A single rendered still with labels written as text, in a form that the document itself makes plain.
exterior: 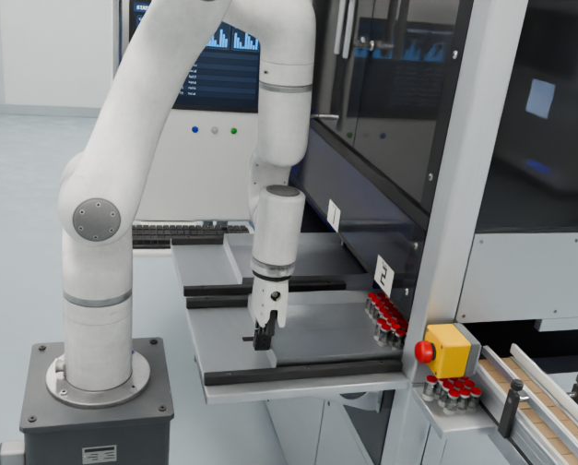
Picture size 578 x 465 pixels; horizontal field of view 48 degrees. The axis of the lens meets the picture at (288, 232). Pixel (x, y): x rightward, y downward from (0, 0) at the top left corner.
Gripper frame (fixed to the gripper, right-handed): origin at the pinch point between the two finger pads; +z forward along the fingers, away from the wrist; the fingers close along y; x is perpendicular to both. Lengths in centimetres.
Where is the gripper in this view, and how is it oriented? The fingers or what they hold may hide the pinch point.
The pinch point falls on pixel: (262, 339)
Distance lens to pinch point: 131.2
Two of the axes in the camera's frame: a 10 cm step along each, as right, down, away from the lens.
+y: -2.6, -4.0, 8.8
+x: -9.6, -0.2, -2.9
